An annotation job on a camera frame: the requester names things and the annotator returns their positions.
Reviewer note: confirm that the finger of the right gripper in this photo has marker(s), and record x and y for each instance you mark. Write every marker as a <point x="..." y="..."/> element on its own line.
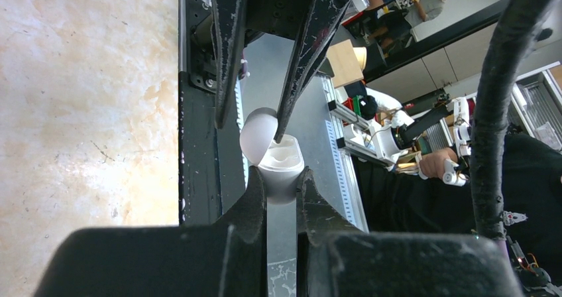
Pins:
<point x="321" y="21"/>
<point x="229" y="22"/>

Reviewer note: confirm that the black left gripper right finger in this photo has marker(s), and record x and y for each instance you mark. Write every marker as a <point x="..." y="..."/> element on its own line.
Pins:
<point x="335" y="258"/>

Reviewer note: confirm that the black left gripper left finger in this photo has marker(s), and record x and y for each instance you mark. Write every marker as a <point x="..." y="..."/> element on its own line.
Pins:
<point x="226" y="258"/>

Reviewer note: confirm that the white earbud charging case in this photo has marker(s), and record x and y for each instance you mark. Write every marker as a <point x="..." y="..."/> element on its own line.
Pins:
<point x="280" y="164"/>

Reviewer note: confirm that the person in black shirt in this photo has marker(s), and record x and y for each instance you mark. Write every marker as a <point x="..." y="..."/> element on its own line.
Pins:
<point x="531" y="185"/>

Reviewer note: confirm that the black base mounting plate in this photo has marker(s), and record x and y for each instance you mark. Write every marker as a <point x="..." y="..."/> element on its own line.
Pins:
<point x="210" y="164"/>

